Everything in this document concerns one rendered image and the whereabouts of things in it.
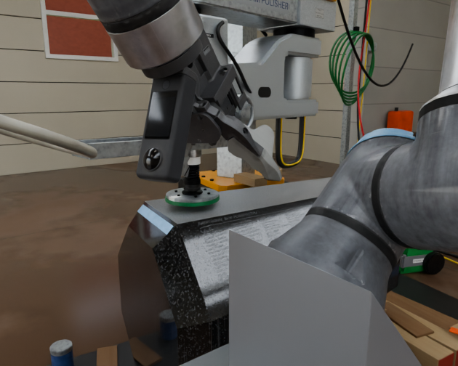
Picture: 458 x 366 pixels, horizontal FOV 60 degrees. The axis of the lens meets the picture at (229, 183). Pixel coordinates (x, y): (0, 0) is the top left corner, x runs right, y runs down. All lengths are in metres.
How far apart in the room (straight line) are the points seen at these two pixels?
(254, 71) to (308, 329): 1.28
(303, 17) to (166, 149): 1.57
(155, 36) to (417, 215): 0.35
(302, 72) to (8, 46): 6.03
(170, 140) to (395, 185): 0.29
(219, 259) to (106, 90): 6.60
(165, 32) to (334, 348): 0.40
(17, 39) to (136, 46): 7.12
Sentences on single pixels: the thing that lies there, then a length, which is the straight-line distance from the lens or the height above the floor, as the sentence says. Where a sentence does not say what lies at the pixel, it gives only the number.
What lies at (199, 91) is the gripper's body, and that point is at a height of 1.32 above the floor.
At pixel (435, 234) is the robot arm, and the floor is 1.16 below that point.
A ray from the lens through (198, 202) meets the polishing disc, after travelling 1.53.
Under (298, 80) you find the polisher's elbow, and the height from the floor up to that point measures 1.38.
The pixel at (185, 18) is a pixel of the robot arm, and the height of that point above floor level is 1.39.
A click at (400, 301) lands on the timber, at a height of 0.08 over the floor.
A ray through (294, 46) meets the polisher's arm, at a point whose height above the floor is 1.53.
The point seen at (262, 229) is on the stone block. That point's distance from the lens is 1.57.
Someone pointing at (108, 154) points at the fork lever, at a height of 1.13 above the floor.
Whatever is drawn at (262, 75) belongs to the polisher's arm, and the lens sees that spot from 1.72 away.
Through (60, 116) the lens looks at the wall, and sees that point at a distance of 7.59.
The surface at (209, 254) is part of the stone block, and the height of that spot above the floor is 0.77.
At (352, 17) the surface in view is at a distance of 4.44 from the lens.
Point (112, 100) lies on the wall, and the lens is 7.85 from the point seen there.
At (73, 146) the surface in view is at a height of 1.19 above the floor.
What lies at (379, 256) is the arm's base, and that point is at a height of 1.11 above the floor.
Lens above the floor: 1.32
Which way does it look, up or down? 13 degrees down
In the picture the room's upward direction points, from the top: straight up
